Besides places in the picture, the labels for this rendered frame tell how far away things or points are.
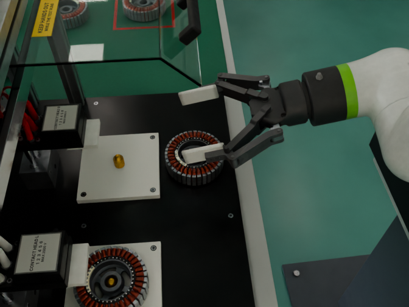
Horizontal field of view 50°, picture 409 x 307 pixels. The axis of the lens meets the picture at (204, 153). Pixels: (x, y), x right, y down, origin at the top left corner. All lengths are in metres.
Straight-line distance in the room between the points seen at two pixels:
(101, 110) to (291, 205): 0.98
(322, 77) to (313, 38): 1.74
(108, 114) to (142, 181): 0.20
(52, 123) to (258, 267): 0.42
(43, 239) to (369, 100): 0.52
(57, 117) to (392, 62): 0.54
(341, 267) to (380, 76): 1.01
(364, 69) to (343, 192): 1.12
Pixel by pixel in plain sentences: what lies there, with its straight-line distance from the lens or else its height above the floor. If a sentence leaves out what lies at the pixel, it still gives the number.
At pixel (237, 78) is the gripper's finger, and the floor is 0.92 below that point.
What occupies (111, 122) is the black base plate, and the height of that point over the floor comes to 0.77.
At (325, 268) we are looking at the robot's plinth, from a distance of 1.63.
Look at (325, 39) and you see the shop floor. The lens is 2.48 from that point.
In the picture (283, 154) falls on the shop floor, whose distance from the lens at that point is 1.88.
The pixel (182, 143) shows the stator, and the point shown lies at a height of 0.80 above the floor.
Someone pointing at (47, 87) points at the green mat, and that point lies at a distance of 1.10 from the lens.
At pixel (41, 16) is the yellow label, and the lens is 0.74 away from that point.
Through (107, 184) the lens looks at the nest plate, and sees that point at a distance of 0.84.
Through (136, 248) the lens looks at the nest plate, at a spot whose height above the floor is 0.78.
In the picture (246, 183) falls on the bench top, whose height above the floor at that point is 0.75.
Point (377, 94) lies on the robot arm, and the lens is 0.74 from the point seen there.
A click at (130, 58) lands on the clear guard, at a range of 0.63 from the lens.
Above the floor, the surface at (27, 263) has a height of 0.92.
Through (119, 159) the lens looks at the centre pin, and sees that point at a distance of 0.84.
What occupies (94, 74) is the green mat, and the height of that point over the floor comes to 0.75.
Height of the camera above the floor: 1.46
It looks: 52 degrees down
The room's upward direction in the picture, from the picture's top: straight up
